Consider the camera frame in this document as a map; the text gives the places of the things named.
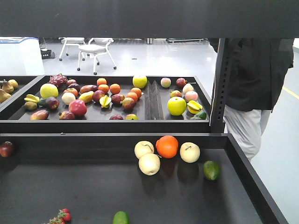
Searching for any green avocado front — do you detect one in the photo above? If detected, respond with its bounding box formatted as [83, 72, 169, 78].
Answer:
[112, 211, 129, 224]

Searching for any green avocado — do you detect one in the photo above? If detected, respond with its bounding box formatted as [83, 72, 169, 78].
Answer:
[203, 161, 221, 181]
[112, 211, 129, 224]

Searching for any orange fruit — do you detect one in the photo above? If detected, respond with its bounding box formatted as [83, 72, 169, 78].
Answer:
[156, 135, 179, 159]

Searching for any black fruit display stand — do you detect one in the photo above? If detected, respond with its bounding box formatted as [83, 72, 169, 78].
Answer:
[0, 0, 299, 224]

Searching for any large green apple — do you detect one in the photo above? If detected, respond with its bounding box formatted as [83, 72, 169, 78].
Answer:
[167, 97, 186, 116]

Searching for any pale pear rear left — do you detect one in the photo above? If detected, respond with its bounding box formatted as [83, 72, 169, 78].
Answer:
[134, 140, 154, 159]

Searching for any pale pear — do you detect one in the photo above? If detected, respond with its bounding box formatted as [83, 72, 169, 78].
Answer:
[134, 140, 154, 159]
[138, 154, 160, 176]
[180, 142, 200, 163]

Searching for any pale pear front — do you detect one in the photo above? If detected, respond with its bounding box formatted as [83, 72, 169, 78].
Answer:
[138, 154, 160, 176]

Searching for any pale pear right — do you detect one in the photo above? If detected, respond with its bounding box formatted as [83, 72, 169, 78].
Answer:
[180, 142, 200, 163]

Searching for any green avocado right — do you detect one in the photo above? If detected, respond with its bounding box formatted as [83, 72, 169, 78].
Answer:
[203, 161, 221, 181]

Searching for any person in black jacket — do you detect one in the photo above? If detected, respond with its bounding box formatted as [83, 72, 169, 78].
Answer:
[207, 38, 295, 163]

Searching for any dark red apple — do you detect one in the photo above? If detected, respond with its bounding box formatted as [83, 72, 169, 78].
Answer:
[0, 141, 15, 157]

